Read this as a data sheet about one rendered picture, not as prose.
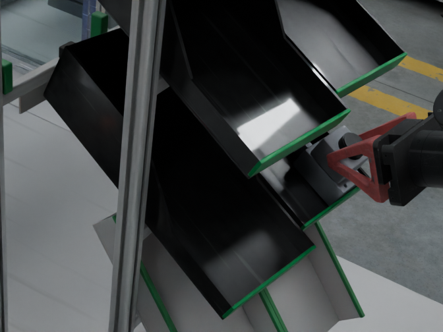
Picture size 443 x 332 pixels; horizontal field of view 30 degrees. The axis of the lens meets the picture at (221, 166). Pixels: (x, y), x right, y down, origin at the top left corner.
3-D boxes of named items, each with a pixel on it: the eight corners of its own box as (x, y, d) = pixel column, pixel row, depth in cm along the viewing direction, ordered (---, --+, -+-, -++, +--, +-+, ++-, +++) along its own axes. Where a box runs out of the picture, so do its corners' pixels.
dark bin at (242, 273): (304, 258, 84) (343, 222, 79) (222, 321, 76) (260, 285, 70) (137, 58, 90) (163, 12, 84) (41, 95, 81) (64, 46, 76)
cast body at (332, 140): (350, 192, 94) (385, 157, 89) (329, 207, 91) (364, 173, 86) (301, 137, 96) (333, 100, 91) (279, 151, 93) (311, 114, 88)
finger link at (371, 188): (310, 138, 86) (389, 143, 80) (347, 114, 91) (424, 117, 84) (321, 197, 88) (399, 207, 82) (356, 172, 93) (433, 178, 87)
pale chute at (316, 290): (339, 319, 106) (365, 315, 103) (277, 374, 97) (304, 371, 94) (242, 123, 104) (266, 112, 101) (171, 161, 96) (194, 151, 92)
